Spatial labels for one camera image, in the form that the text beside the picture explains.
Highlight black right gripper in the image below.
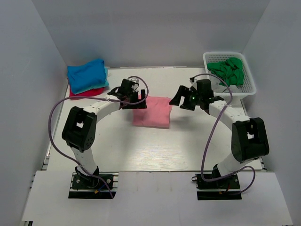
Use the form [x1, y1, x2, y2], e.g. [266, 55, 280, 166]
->
[169, 85, 203, 111]

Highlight pink t-shirt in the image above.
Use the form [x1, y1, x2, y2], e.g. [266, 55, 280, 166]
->
[132, 96, 172, 129]

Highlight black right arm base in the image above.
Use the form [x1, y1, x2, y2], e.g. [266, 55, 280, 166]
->
[191, 174, 242, 201]

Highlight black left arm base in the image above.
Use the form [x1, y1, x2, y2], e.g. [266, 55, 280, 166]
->
[68, 172, 119, 200]

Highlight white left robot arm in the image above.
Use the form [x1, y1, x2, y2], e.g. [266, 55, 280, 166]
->
[62, 87, 148, 188]

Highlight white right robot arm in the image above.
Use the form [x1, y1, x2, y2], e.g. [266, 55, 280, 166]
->
[169, 85, 269, 188]

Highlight grey t-shirt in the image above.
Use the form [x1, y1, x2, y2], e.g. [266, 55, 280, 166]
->
[210, 76, 241, 94]

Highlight folded cyan t-shirt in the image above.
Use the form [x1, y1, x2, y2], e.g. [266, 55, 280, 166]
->
[104, 67, 109, 87]

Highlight folded red t-shirt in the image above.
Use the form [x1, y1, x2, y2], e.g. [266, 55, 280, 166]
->
[69, 86, 106, 100]

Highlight green t-shirt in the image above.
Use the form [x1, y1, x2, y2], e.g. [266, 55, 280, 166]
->
[207, 57, 245, 87]

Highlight white plastic laundry basket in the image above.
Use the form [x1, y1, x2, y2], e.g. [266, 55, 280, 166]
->
[203, 52, 256, 99]

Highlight folded blue t-shirt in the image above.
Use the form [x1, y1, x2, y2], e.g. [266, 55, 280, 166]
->
[67, 59, 106, 94]

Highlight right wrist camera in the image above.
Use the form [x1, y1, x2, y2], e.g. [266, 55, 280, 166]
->
[190, 78, 214, 97]

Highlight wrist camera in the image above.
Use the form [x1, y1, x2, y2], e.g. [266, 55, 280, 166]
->
[118, 78, 139, 95]
[190, 78, 214, 97]

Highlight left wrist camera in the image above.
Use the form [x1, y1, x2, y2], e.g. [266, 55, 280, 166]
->
[118, 78, 139, 95]

